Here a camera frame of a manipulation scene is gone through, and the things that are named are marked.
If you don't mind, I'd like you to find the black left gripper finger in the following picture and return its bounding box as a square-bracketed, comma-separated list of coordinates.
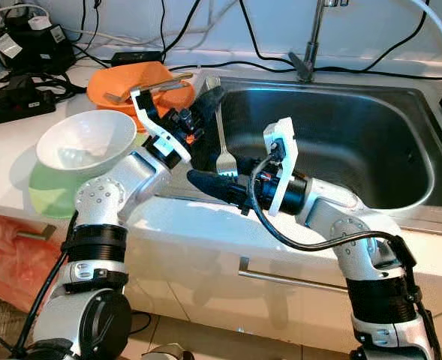
[208, 85, 228, 146]
[193, 85, 216, 140]

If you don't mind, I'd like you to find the silver metal fork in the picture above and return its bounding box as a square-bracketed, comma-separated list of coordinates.
[204, 75, 240, 177]
[104, 79, 191, 104]

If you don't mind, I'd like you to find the wooden handled metal utensil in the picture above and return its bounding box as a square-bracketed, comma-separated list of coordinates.
[127, 71, 195, 91]

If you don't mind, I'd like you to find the pale green plate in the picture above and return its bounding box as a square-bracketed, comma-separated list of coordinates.
[28, 135, 150, 218]

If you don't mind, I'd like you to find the black adapter brick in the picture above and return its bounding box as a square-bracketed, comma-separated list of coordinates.
[110, 50, 161, 66]

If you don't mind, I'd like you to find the orange plastic bowl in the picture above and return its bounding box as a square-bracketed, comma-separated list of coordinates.
[86, 61, 195, 110]

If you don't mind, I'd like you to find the white ceramic bowl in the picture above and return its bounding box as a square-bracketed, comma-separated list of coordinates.
[36, 109, 139, 177]

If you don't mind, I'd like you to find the white cabinet door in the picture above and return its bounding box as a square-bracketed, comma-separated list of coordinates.
[153, 217, 356, 353]

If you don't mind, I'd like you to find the chrome sink faucet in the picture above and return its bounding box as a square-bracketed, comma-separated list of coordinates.
[288, 0, 349, 82]

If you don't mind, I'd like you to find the stainless steel sink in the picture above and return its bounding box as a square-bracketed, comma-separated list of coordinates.
[179, 75, 442, 230]

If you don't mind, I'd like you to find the black charger with white label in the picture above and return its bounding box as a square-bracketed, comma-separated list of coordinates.
[2, 15, 71, 74]

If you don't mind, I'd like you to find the black power strip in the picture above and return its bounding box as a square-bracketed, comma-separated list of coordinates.
[0, 82, 60, 128]

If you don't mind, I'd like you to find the white plug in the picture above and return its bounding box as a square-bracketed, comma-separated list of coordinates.
[28, 15, 53, 31]

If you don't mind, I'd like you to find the red plastic bag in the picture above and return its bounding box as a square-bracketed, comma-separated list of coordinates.
[0, 214, 75, 312]

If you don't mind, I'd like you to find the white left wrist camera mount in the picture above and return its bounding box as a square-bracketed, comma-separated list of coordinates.
[129, 85, 193, 164]

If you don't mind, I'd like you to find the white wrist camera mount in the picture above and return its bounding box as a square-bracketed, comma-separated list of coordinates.
[129, 85, 193, 164]
[263, 116, 298, 218]

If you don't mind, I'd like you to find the black power cable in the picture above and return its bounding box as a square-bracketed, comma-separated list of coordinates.
[159, 0, 205, 57]
[238, 0, 295, 73]
[314, 0, 430, 74]
[194, 60, 295, 73]

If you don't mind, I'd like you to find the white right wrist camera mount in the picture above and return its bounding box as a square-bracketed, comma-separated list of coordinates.
[263, 116, 298, 218]

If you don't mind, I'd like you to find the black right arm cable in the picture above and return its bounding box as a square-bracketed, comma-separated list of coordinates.
[247, 150, 439, 353]

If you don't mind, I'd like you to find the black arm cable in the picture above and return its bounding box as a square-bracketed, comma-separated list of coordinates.
[247, 150, 439, 353]
[13, 214, 75, 357]

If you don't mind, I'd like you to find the silver bar cabinet handle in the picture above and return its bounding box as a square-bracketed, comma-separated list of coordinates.
[238, 256, 353, 295]

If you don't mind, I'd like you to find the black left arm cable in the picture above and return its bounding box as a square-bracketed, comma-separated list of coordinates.
[13, 214, 75, 357]

